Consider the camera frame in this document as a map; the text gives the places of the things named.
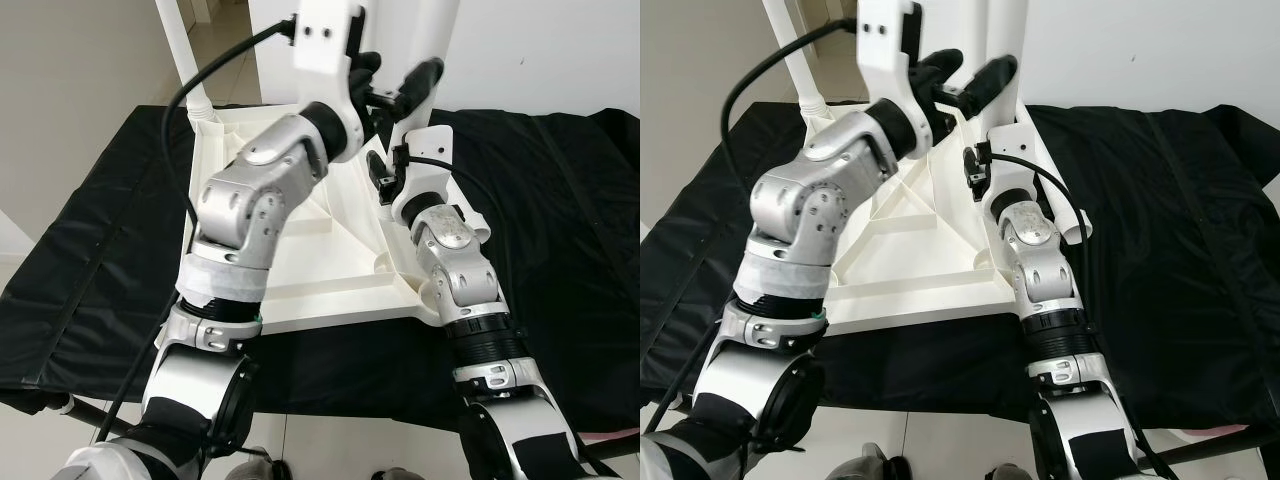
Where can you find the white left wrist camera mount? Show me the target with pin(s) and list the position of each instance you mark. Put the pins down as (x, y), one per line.
(325, 40)
(885, 40)

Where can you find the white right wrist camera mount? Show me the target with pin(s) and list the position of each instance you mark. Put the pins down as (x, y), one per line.
(430, 145)
(1020, 142)

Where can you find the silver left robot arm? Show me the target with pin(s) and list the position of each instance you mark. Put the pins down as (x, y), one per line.
(250, 200)
(810, 200)

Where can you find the white plastic children table top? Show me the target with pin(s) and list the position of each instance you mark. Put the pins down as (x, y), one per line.
(920, 270)
(330, 270)

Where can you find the black tablecloth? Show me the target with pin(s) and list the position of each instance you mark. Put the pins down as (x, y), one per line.
(1180, 250)
(560, 250)

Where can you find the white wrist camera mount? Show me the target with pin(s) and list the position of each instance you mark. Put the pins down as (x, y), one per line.
(325, 40)
(1020, 142)
(885, 40)
(430, 145)

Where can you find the pink plastic stool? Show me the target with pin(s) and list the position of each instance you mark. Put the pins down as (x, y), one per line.
(603, 437)
(1215, 432)

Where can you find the grey robot left foot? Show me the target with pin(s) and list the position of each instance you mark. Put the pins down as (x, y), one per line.
(258, 465)
(875, 465)

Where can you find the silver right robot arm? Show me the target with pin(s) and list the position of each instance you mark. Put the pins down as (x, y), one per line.
(1040, 260)
(450, 260)

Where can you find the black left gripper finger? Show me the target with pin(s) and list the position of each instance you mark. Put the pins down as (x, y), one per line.
(993, 80)
(941, 68)
(421, 83)
(366, 68)

